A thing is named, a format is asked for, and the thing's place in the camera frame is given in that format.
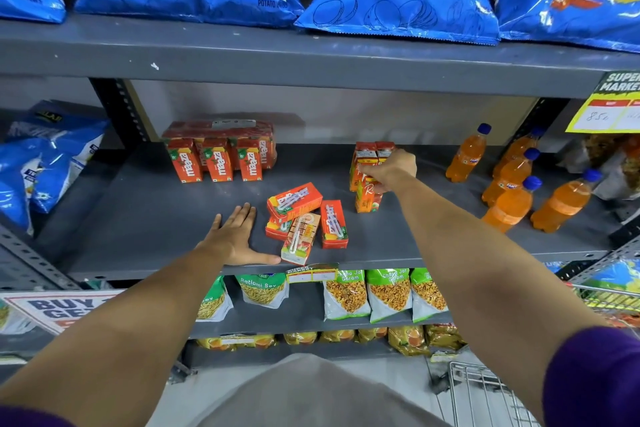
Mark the person's right hand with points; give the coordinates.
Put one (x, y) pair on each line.
(395, 169)

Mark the person's left hand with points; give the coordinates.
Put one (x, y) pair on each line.
(234, 242)

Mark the person's left middle finger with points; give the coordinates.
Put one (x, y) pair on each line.
(242, 217)

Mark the person's left thumb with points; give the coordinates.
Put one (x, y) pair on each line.
(265, 259)

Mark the person's right thumb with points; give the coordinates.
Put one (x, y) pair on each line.
(369, 170)

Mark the person's left little finger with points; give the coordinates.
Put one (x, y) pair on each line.
(217, 226)

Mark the person's left forearm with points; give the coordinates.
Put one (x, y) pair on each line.
(115, 341)

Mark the person's right forearm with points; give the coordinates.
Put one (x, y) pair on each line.
(480, 271)

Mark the green and white snack packet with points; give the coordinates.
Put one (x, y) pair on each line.
(215, 301)
(346, 294)
(427, 294)
(261, 289)
(389, 294)

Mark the red juice carton with straw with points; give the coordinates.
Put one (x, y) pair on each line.
(295, 201)
(276, 230)
(334, 224)

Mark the pale orange juice carton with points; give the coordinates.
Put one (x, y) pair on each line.
(301, 239)

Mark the yellow shelf label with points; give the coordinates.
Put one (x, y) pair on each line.
(312, 273)

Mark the wrapped pack of juice cartons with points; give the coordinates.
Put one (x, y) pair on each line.
(220, 154)

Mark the orange soda bottle blue cap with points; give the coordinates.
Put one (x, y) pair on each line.
(507, 176)
(510, 206)
(465, 156)
(562, 204)
(515, 149)

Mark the grey metal shelf rack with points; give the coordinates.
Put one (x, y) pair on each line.
(320, 61)

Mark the grey garment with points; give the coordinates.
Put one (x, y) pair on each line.
(310, 394)

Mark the row of yellow snack packets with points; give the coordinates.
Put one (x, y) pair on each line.
(407, 339)

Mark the blue and white snack packet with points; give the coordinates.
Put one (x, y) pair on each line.
(15, 181)
(60, 151)

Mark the white promotion sign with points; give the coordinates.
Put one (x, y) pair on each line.
(60, 309)

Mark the clear snack packet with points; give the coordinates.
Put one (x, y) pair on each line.
(12, 319)

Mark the clear snack packets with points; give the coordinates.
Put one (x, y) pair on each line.
(610, 164)

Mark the yellow price sign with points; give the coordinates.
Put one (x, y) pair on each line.
(607, 109)

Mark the metal shopping cart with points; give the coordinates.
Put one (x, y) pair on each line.
(480, 391)

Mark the blue and yellow packet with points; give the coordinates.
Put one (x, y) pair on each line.
(617, 274)

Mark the purple shirt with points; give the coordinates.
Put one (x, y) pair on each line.
(595, 381)

